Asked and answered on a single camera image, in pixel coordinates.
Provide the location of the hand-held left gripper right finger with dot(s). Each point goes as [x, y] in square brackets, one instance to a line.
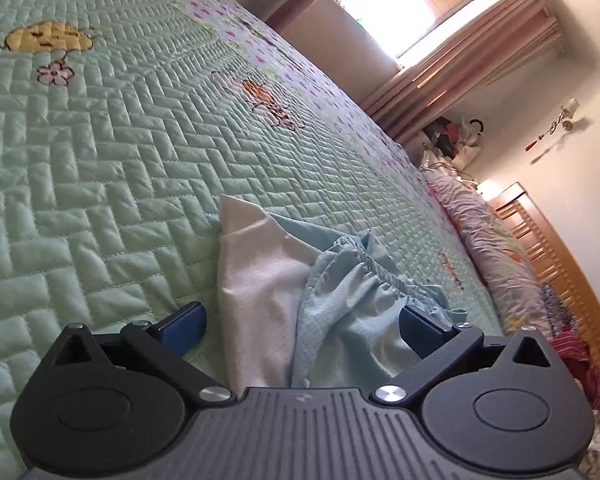
[420, 329]

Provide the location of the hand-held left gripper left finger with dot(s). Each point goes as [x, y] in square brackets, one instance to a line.
[185, 330]

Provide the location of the light blue and white jacket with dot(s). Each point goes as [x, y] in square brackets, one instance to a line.
[330, 300]

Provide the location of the floral pillow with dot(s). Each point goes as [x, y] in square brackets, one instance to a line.
[495, 255]

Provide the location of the dark floral garment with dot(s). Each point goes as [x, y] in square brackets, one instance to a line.
[555, 310]

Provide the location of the wooden bed headboard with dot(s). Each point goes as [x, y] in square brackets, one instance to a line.
[555, 270]

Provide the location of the dark red striped garment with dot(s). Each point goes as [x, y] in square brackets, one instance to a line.
[580, 360]

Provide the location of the green quilted bee bedspread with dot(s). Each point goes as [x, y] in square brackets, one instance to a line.
[130, 160]

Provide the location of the black bag on nightstand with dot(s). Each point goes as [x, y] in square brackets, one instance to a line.
[442, 137]

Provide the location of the white plastic bag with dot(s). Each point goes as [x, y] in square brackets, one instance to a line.
[470, 140]

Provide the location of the red hanging ornament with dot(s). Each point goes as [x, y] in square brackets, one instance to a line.
[537, 140]

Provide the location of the window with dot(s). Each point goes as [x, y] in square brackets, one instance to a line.
[410, 5]

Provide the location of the white wall lamp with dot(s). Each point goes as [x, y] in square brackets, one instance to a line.
[570, 112]

